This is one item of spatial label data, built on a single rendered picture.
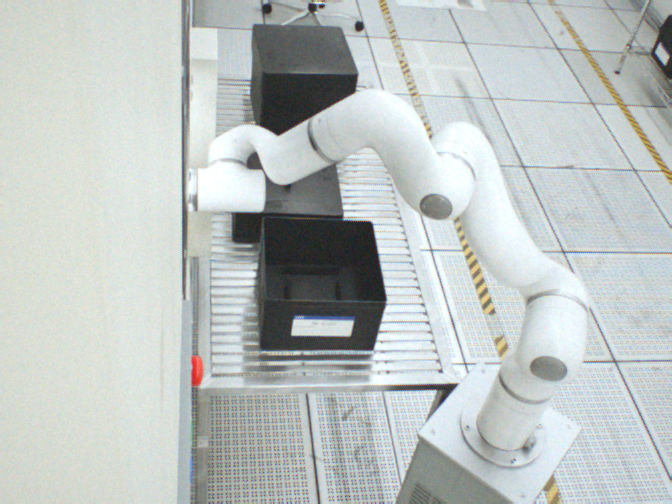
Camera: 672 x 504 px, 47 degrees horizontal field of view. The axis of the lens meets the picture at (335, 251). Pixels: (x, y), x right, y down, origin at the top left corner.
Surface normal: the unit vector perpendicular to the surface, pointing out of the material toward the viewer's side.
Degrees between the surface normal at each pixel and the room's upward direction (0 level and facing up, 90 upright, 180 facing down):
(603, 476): 0
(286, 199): 0
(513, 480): 0
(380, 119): 57
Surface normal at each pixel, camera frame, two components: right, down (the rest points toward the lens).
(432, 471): -0.61, 0.48
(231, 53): 0.13, -0.72
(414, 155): -0.51, -0.15
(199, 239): 0.12, 0.69
